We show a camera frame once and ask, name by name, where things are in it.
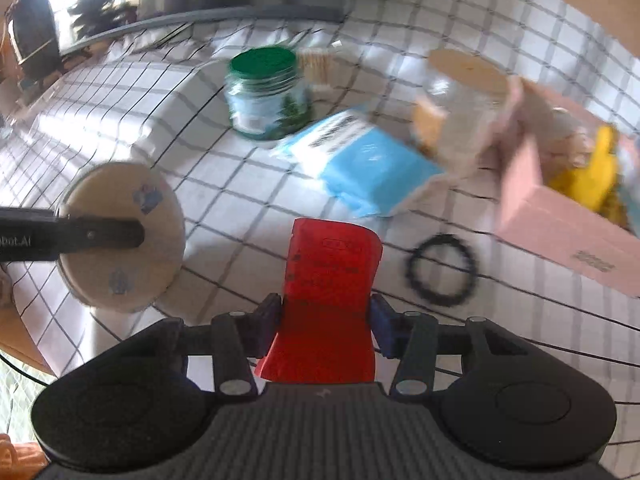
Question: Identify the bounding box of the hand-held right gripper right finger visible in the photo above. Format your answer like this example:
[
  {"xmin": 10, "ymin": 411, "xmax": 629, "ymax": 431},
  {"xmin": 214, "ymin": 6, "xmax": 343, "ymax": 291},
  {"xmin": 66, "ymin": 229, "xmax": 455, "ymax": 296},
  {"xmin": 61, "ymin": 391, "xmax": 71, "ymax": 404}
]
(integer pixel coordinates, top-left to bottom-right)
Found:
[{"xmin": 369, "ymin": 292, "xmax": 531, "ymax": 396}]

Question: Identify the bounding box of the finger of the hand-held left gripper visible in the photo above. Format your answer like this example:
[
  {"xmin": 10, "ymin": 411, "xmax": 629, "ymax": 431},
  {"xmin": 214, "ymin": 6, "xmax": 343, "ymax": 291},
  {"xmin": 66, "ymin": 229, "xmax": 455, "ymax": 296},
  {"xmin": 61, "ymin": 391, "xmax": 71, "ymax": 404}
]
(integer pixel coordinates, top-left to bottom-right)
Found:
[{"xmin": 56, "ymin": 216, "xmax": 146, "ymax": 252}]

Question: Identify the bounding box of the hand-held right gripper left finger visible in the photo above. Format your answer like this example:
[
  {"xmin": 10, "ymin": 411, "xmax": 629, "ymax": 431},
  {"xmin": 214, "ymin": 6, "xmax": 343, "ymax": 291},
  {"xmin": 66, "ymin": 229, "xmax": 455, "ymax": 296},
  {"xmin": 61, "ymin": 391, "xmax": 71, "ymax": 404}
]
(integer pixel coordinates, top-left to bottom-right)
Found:
[{"xmin": 125, "ymin": 292, "xmax": 282, "ymax": 396}]

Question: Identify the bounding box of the round beige plush pouch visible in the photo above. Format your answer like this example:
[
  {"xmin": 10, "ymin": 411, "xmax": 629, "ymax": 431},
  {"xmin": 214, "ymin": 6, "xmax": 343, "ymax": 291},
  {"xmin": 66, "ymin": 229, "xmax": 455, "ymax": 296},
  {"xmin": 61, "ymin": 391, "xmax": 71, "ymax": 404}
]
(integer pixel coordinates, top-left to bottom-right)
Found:
[{"xmin": 54, "ymin": 160, "xmax": 187, "ymax": 315}]

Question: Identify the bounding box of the black hair tie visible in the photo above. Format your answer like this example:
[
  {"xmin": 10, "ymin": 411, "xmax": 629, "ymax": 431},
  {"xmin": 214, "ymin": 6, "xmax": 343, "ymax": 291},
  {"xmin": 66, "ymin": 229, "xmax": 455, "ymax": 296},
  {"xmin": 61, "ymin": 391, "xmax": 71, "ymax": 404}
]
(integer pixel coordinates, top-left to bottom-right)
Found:
[{"xmin": 407, "ymin": 234, "xmax": 478, "ymax": 307}]

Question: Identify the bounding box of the red foil packet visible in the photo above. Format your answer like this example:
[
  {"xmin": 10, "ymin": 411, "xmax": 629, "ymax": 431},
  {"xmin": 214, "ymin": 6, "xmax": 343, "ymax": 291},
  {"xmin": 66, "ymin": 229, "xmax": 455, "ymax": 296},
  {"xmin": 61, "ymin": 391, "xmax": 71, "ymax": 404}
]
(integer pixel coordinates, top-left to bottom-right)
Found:
[{"xmin": 254, "ymin": 217, "xmax": 383, "ymax": 383}]

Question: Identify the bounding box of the blue tissue packet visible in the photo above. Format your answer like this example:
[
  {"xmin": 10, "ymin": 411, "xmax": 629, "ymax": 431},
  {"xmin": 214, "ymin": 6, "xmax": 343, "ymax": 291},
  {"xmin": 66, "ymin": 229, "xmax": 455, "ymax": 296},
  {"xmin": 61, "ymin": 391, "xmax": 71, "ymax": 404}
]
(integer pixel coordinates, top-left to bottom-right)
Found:
[{"xmin": 272, "ymin": 105, "xmax": 448, "ymax": 218}]

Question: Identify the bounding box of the pink cardboard box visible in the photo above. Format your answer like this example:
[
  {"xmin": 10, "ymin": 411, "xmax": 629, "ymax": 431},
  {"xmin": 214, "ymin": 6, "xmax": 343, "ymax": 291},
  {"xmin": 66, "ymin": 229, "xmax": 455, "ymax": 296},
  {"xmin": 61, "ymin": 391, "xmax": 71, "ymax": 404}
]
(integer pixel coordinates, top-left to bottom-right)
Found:
[{"xmin": 492, "ymin": 77, "xmax": 640, "ymax": 298}]

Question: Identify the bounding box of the yellow monkey plush toy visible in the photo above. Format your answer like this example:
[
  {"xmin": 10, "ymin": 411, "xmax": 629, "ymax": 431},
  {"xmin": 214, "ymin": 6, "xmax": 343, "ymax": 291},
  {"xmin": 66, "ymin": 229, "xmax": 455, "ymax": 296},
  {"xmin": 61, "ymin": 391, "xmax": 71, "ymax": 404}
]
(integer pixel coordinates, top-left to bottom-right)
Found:
[{"xmin": 547, "ymin": 125, "xmax": 631, "ymax": 226}]

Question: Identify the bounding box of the dark tall container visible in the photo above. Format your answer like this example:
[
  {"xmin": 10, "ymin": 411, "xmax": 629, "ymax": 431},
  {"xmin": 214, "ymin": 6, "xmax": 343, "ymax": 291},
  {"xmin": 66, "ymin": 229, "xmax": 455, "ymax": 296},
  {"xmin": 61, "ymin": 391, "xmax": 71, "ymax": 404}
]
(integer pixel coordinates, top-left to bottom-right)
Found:
[{"xmin": 7, "ymin": 0, "xmax": 61, "ymax": 78}]

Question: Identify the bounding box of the clear plastic jar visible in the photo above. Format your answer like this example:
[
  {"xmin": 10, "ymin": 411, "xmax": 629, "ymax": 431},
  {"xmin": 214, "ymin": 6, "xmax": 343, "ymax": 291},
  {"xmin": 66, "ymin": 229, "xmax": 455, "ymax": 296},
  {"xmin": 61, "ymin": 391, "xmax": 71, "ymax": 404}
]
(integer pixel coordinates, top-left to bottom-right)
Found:
[{"xmin": 410, "ymin": 49, "xmax": 511, "ymax": 178}]

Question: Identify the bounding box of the green-lid glass jar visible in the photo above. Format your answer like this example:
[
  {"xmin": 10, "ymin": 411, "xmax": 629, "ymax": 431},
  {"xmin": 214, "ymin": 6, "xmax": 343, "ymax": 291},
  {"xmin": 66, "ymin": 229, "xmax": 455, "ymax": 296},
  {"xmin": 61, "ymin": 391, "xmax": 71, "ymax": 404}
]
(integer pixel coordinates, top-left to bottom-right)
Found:
[{"xmin": 224, "ymin": 46, "xmax": 315, "ymax": 142}]

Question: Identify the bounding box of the cotton swab box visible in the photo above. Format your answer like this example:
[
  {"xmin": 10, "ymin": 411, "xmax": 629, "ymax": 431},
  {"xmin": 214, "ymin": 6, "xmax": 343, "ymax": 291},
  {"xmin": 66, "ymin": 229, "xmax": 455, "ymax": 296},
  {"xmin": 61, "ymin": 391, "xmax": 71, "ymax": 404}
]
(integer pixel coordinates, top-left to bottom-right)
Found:
[{"xmin": 297, "ymin": 47, "xmax": 337, "ymax": 92}]

